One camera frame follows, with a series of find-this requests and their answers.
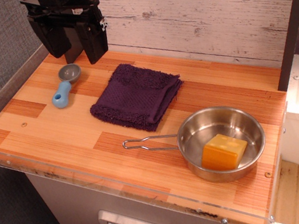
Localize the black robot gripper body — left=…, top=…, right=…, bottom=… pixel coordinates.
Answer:
left=20, top=0, right=107, bottom=39

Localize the blue grey scoop spatula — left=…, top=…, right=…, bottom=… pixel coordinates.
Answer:
left=52, top=63, right=81, bottom=109

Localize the clear acrylic edge guard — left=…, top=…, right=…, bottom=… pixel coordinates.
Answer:
left=0, top=94, right=276, bottom=224

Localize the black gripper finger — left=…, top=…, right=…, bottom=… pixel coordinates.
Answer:
left=75, top=22, right=108, bottom=64
left=28, top=16, right=71, bottom=58

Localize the yellow toy cheese block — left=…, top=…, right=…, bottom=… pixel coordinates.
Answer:
left=201, top=134, right=248, bottom=171

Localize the silver toy fridge cabinet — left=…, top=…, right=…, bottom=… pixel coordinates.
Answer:
left=24, top=134, right=254, bottom=224

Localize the steel pot with handle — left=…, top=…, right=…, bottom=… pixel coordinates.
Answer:
left=119, top=98, right=273, bottom=200

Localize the purple folded towel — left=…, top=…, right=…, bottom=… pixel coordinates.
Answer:
left=90, top=64, right=183, bottom=132

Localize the dark vertical post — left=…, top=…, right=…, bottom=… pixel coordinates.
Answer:
left=277, top=0, right=299, bottom=91

